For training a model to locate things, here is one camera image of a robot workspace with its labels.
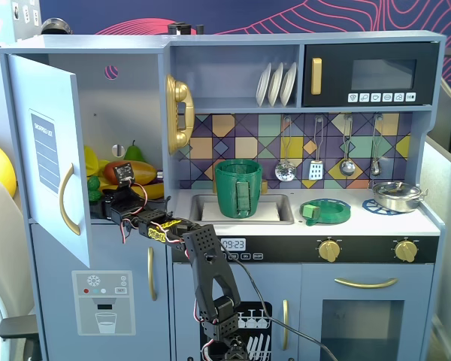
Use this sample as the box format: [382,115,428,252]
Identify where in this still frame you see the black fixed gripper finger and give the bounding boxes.
[89,201,113,220]

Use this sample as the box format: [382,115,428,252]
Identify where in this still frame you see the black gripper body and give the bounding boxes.
[104,187,150,226]

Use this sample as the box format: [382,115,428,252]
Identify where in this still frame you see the blue shopping list cabinet door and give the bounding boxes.
[8,53,92,269]

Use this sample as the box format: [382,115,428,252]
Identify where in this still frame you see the yellow toy banana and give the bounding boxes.
[134,182,166,201]

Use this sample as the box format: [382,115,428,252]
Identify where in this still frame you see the orange red toy mango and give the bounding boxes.
[103,160,159,186]

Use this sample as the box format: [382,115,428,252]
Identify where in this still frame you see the green toy pear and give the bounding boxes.
[123,140,144,164]

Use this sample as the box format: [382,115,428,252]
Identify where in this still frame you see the white chair with black armrest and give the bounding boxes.
[0,174,39,361]

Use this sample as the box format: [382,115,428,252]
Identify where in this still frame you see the gold toy telephone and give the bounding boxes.
[165,73,195,156]

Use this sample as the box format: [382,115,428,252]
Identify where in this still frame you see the yellow bean bag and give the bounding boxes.
[0,135,17,197]

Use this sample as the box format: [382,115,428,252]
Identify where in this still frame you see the green printed cup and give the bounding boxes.
[214,159,265,220]

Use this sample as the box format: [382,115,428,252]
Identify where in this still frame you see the blue wooden toy kitchen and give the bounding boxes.
[0,29,447,361]

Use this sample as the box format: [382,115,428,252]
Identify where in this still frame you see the steel toy skimmer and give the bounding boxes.
[274,116,298,182]

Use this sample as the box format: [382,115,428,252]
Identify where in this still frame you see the dark glass dome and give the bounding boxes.
[41,17,74,36]

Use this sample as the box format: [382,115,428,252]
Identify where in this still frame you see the black clamp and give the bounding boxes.
[167,23,205,36]

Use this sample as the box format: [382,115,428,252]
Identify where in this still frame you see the white toy plate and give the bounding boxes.
[256,62,273,108]
[267,62,285,108]
[279,62,298,108]

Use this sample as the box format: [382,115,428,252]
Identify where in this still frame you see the white toy spatula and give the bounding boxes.
[308,117,325,181]

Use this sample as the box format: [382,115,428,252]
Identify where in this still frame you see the grey panel with stickers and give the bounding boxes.
[10,0,42,43]

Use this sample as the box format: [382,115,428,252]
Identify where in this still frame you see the gold stove knob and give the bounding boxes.
[394,240,419,263]
[318,240,341,262]

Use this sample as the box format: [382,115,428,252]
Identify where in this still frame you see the steel toy ladle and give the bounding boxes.
[338,115,356,177]

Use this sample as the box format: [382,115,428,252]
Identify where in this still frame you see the blue round trivet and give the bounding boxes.
[362,198,411,217]

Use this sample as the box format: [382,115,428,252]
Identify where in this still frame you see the steel toy spoon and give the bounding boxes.
[369,114,385,177]

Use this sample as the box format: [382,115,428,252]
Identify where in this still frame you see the steel toy pot with lid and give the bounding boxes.
[371,180,429,213]

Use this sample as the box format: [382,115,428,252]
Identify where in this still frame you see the black toy microwave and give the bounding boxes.
[302,41,441,108]

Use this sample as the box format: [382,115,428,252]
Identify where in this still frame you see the small wrist camera board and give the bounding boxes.
[113,162,134,186]

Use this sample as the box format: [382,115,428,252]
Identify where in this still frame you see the red white servo wires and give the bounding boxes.
[118,176,152,245]

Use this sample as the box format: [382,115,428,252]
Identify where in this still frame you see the gold curved cabinet door handle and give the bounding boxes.
[58,162,82,236]

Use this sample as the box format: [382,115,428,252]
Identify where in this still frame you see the gold fridge door handle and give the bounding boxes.
[147,246,158,302]

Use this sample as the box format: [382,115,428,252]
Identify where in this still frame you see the long black cable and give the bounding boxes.
[216,240,340,361]

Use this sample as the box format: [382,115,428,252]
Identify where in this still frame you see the gold dishwasher door handle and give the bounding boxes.
[282,299,290,352]

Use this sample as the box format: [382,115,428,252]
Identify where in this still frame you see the green round dish with handle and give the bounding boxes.
[299,198,352,227]

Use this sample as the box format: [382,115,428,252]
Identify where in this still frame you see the gold oven door handle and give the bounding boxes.
[334,277,399,290]

